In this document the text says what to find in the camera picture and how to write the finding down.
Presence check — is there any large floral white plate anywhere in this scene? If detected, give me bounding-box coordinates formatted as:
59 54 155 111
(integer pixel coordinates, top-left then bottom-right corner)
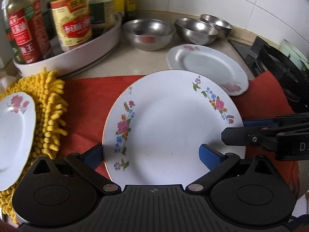
103 70 246 187

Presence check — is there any pink flower plate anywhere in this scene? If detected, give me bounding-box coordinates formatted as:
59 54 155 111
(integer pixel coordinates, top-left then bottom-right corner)
0 92 36 191
166 44 249 96

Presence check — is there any large steel bowl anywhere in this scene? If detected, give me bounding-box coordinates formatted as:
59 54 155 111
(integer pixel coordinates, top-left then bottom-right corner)
123 18 176 51

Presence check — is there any black gas stove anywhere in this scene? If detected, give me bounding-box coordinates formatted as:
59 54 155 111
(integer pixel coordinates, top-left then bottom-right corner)
228 37 308 113

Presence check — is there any red cloth mat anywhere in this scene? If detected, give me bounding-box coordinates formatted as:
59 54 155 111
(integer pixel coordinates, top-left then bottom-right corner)
56 71 301 199

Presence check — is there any light green container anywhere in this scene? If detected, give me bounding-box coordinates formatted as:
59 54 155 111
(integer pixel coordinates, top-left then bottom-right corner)
279 39 308 71

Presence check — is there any yellow chenille mop cloth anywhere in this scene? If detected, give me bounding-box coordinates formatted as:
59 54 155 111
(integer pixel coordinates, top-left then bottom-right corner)
1 69 68 224

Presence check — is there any white garlic bulb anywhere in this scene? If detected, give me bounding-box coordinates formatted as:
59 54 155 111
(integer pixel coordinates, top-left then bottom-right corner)
0 76 16 95

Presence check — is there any white oval ceramic dish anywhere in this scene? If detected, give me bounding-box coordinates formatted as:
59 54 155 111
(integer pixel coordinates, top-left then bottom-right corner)
13 13 122 78

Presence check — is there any red label soy sauce bottle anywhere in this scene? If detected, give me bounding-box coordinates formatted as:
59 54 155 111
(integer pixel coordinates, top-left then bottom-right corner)
2 0 53 64

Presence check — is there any yellow label vinegar bottle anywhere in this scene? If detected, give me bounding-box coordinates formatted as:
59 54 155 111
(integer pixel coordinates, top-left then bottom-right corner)
50 0 92 52

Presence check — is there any green label clear bottle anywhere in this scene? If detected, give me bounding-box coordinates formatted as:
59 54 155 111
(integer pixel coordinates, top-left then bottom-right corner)
88 0 115 29

